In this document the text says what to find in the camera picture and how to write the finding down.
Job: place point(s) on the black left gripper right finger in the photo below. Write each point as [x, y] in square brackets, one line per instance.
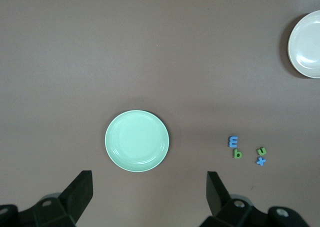
[220, 199]

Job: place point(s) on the green foam letter u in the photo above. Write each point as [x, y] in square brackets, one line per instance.
[262, 152]

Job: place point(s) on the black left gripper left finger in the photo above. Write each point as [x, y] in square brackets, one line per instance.
[72, 199]

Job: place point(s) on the blue foam letter E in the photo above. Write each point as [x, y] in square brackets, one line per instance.
[232, 142]

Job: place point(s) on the blue foam letter x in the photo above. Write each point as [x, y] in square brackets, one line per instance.
[261, 161]

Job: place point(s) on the beige plate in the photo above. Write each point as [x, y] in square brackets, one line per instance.
[306, 44]

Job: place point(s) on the green foam letter b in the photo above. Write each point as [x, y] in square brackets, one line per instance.
[236, 155]

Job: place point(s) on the light green plate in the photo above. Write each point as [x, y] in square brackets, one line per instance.
[137, 140]

